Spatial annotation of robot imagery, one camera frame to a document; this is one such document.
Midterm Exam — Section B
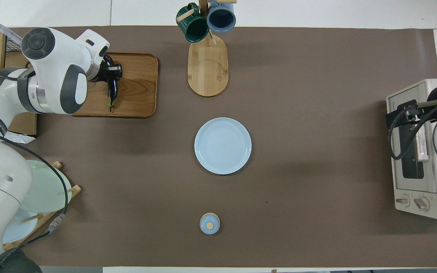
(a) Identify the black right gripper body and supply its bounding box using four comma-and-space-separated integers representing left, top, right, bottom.
408, 83, 437, 114

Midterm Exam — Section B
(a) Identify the pale green plate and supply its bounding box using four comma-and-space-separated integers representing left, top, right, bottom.
21, 160, 72, 213

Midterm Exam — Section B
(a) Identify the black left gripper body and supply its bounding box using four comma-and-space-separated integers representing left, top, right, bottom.
96, 55, 123, 82

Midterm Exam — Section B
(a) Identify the light blue plate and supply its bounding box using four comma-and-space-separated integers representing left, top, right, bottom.
2, 218, 39, 244
194, 117, 252, 175

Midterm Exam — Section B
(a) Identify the dark green ceramic mug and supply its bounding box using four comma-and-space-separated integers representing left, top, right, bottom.
176, 3, 210, 43

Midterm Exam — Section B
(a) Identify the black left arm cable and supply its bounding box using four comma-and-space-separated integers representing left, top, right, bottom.
0, 70, 71, 262

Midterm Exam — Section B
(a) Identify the wooden serving tray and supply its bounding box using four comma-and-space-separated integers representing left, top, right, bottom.
71, 52, 159, 118

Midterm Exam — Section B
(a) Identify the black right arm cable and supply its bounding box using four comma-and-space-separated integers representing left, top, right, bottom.
387, 97, 437, 160

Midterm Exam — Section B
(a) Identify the blue ceramic mug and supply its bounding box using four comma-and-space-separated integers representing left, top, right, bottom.
206, 0, 237, 33

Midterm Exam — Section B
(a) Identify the glass oven door with handle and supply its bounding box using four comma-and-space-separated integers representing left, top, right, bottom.
387, 82, 437, 194

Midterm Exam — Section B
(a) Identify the wooden mug tree stand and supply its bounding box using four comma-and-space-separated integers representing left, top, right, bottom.
176, 0, 238, 97

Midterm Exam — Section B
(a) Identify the wooden plate rack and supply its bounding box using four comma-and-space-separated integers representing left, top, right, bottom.
4, 161, 82, 251

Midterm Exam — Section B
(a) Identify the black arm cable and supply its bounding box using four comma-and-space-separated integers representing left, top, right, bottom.
387, 97, 437, 160
0, 70, 71, 262

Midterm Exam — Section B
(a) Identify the brown table mat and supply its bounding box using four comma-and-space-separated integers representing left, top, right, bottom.
0, 26, 437, 268

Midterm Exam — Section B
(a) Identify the dark purple eggplant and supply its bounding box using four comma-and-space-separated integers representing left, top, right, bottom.
106, 80, 119, 108

